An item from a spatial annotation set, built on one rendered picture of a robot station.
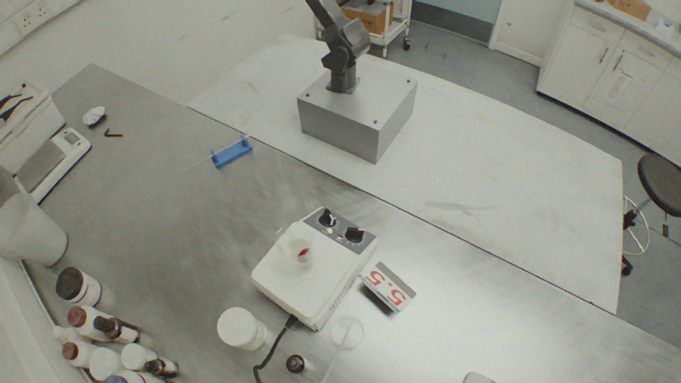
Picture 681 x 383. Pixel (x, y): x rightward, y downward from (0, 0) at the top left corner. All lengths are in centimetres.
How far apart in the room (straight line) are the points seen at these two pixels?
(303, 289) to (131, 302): 37
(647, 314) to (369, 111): 199
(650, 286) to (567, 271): 166
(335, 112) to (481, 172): 35
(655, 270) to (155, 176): 257
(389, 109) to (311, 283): 39
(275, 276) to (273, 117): 47
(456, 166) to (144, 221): 72
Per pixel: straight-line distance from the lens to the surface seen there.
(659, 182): 168
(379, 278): 55
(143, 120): 103
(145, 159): 89
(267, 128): 80
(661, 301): 238
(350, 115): 65
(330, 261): 48
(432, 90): 93
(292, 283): 48
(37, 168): 112
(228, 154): 76
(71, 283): 71
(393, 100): 69
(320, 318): 48
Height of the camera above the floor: 143
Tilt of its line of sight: 55 degrees down
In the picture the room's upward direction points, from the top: 3 degrees counter-clockwise
